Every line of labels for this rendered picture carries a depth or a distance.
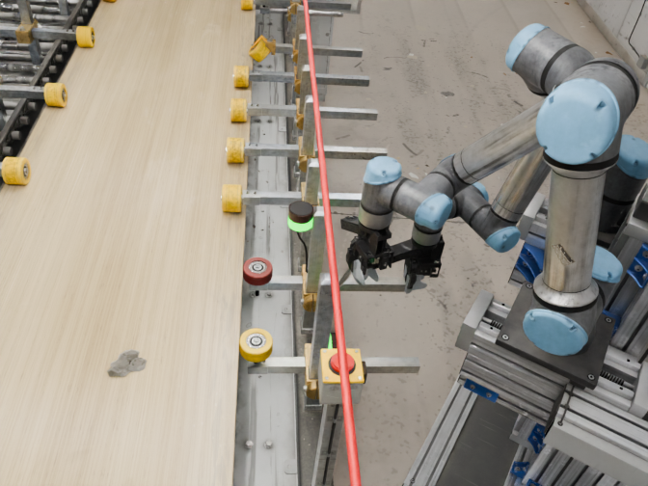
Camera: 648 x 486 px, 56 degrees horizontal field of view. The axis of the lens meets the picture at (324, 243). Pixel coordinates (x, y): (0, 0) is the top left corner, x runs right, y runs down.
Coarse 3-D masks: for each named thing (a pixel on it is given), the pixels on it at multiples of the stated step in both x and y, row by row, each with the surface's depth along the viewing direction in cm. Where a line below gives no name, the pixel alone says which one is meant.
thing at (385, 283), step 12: (276, 276) 169; (288, 276) 170; (300, 276) 170; (252, 288) 168; (264, 288) 168; (276, 288) 169; (288, 288) 169; (300, 288) 170; (348, 288) 171; (360, 288) 171; (372, 288) 171; (384, 288) 172; (396, 288) 172
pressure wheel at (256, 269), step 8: (248, 264) 165; (256, 264) 165; (264, 264) 166; (248, 272) 163; (256, 272) 164; (264, 272) 164; (272, 272) 166; (248, 280) 164; (256, 280) 163; (264, 280) 164
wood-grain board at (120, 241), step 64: (128, 0) 288; (192, 0) 295; (128, 64) 243; (192, 64) 248; (64, 128) 206; (128, 128) 209; (192, 128) 213; (0, 192) 179; (64, 192) 182; (128, 192) 184; (192, 192) 187; (0, 256) 160; (64, 256) 162; (128, 256) 164; (192, 256) 166; (0, 320) 145; (64, 320) 147; (128, 320) 148; (192, 320) 150; (0, 384) 133; (64, 384) 134; (128, 384) 135; (192, 384) 137; (0, 448) 122; (64, 448) 123; (128, 448) 124; (192, 448) 126
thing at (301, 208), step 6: (294, 204) 148; (300, 204) 148; (306, 204) 148; (294, 210) 146; (300, 210) 146; (306, 210) 146; (306, 246) 155; (306, 252) 156; (306, 258) 158; (306, 264) 159; (306, 270) 160
